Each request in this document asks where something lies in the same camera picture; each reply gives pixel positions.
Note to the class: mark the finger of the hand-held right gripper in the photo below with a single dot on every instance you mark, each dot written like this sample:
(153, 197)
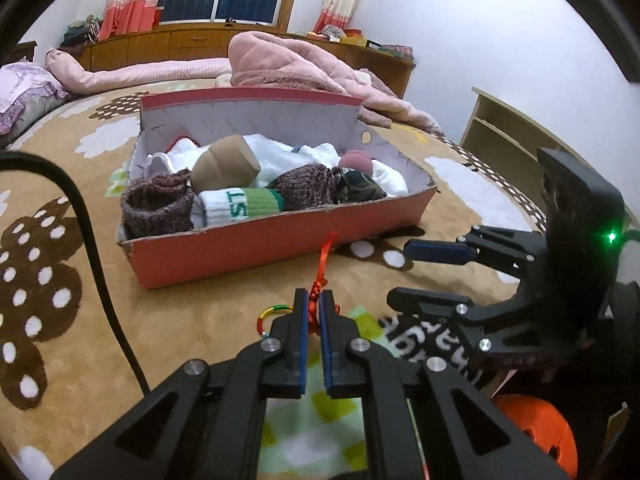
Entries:
(435, 252)
(425, 302)

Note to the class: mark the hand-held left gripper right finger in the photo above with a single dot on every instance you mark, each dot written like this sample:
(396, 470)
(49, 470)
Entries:
(327, 340)

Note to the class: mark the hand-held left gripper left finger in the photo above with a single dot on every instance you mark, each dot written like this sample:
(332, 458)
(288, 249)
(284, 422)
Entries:
(300, 340)

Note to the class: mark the red cardboard box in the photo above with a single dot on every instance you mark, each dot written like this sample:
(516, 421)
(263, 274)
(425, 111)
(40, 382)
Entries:
(275, 245)

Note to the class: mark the dark patterned sock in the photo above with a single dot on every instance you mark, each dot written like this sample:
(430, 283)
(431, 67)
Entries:
(360, 186)

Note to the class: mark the mauve sock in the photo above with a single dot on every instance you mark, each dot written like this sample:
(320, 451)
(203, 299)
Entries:
(356, 161)

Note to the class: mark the maroon knit sock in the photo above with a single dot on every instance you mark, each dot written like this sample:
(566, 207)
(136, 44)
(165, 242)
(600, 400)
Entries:
(157, 205)
(305, 187)

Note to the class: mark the white and green sock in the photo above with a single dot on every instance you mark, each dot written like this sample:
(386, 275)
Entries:
(240, 205)

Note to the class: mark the white knit glove red trim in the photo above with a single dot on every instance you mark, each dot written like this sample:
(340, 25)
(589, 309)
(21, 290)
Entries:
(272, 157)

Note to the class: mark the tan sock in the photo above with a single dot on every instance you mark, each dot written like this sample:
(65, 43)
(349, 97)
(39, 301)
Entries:
(225, 162)

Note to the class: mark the white sock red trim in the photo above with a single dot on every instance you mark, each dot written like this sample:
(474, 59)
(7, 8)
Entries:
(172, 157)

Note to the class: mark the wooden shelf unit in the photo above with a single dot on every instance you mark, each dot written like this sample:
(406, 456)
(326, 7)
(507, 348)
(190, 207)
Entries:
(525, 130)

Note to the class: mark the orange plastic ball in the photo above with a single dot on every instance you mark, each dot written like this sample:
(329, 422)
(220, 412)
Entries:
(540, 430)

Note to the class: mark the colourful stack of books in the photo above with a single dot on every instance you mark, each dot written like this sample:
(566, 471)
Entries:
(395, 50)

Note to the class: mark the pink fleece blanket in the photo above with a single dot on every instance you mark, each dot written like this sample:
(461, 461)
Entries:
(320, 70)

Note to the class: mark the small items on cabinet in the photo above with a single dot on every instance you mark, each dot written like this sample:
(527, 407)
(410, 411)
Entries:
(340, 33)

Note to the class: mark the wooden window cabinet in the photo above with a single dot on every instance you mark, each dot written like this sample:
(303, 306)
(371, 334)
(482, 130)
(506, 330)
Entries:
(190, 42)

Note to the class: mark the pile of dark clothes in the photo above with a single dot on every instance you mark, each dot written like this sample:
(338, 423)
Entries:
(80, 32)

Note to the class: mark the wooden headboard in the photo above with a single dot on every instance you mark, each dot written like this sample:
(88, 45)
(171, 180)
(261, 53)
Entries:
(25, 51)

